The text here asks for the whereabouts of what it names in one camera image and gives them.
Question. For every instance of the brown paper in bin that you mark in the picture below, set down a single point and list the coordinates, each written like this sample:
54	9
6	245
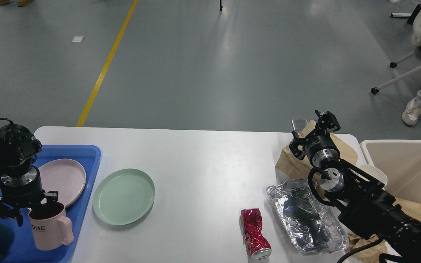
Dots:
411	208

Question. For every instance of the pink plate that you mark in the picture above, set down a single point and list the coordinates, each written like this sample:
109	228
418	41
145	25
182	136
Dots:
67	176

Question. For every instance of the aluminium foil tray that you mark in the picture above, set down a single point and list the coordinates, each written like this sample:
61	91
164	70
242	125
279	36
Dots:
310	225

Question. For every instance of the blue plastic tray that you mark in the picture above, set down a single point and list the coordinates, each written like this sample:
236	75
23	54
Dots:
23	249

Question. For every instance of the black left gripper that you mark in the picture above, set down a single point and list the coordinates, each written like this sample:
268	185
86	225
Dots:
21	188

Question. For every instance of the brown paper bag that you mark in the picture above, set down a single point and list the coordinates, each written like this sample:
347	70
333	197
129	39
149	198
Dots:
294	168

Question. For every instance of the pink mug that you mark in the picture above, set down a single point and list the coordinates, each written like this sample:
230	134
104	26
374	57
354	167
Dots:
51	228

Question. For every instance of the white paper cup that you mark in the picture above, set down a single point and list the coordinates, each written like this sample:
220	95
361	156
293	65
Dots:
375	172

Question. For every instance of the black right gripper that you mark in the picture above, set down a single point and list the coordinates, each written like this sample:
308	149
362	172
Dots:
321	148

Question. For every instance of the beige plastic bin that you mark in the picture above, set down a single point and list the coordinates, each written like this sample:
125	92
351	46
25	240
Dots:
400	160

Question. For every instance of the white paper scrap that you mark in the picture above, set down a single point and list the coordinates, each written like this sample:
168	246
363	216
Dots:
78	39

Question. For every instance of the crushed red can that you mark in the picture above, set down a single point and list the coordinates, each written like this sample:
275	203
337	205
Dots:
257	246

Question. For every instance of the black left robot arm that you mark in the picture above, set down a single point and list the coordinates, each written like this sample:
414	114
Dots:
18	148

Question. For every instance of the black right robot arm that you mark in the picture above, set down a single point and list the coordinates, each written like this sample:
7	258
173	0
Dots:
365	207

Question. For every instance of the green plate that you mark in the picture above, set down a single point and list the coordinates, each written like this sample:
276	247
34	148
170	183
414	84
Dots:
124	197

